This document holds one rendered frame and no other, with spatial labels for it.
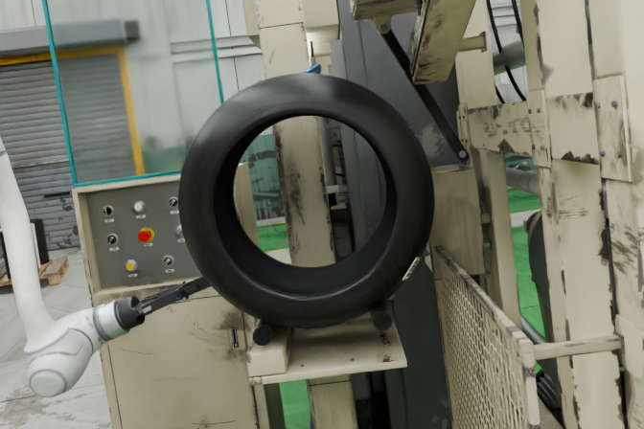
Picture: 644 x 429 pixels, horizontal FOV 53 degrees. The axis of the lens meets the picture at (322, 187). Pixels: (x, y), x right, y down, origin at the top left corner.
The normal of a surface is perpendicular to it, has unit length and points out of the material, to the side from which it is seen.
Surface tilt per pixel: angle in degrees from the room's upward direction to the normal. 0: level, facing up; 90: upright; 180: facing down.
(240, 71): 90
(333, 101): 80
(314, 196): 90
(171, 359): 90
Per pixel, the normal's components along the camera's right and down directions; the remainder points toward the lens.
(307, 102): -0.01, -0.09
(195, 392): -0.02, 0.13
